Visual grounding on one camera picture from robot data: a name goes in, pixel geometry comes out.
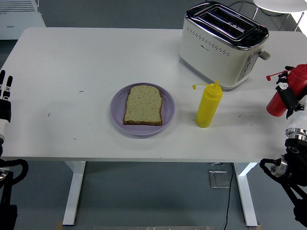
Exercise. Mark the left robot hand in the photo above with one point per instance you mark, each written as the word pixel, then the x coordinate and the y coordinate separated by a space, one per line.
pixel 4 107

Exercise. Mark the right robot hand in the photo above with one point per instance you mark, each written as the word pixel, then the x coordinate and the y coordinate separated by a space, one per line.
pixel 298 119

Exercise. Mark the red squeeze bottle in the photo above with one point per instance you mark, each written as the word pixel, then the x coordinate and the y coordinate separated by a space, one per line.
pixel 298 79

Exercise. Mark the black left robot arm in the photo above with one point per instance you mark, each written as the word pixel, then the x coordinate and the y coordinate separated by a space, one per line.
pixel 7 191

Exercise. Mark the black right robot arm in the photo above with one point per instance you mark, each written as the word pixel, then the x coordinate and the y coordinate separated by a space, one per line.
pixel 297 153

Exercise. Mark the speckled bread slice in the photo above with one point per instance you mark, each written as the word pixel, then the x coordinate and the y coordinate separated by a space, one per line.
pixel 144 105

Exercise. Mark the white slatted appliance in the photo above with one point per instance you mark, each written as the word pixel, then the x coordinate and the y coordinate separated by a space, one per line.
pixel 16 21

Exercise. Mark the yellow squeeze bottle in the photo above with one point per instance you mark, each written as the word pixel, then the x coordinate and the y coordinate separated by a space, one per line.
pixel 208 107

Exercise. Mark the white table leg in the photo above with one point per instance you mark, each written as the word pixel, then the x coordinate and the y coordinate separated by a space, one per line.
pixel 247 196
pixel 73 191

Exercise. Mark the metal floor socket plate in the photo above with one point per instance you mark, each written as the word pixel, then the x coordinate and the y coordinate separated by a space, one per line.
pixel 218 179

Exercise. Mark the white chrome toaster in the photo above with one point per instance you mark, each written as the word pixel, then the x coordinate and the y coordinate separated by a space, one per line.
pixel 216 57

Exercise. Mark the purple plate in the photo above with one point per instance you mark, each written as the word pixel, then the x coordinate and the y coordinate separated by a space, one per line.
pixel 117 112

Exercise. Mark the white round side table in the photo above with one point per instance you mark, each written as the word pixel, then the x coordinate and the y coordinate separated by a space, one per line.
pixel 280 4

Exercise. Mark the grey under-table bracket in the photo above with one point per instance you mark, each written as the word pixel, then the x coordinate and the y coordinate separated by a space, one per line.
pixel 216 164

